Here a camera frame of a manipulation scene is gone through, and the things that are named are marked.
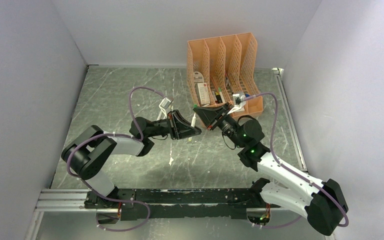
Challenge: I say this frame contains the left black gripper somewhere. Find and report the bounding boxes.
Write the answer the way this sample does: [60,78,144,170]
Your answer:
[147,110,202,141]

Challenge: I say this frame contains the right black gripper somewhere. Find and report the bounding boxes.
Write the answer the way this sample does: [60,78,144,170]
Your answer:
[194,102,245,149]

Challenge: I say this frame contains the white grey pen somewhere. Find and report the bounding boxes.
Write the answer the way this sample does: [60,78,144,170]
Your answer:
[188,112,197,142]

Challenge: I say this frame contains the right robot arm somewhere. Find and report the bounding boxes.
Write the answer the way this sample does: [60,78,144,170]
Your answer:
[193,103,349,236]

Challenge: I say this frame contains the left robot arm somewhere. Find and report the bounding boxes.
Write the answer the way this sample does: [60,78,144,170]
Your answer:
[61,110,202,208]

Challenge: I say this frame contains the pens in organizer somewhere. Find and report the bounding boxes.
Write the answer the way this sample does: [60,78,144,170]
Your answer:
[210,71,232,104]

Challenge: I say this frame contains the white red box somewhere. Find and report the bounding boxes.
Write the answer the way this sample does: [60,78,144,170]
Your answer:
[194,82,211,106]

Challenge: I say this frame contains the grey stationery blister pack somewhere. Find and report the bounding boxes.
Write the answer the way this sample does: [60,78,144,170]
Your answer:
[192,71,205,84]

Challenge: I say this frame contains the orange plastic file organizer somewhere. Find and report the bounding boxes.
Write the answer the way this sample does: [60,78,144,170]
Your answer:
[186,32,260,107]

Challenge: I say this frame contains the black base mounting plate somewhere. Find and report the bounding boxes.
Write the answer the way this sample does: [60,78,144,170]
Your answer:
[84,188,270,224]

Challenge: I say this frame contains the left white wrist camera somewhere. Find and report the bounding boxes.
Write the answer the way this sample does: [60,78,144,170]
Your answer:
[158,97,173,114]

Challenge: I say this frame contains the white corner bracket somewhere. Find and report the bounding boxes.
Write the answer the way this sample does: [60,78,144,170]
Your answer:
[272,67,284,77]

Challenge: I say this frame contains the aluminium frame rail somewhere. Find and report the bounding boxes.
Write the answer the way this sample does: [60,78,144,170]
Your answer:
[36,188,284,212]

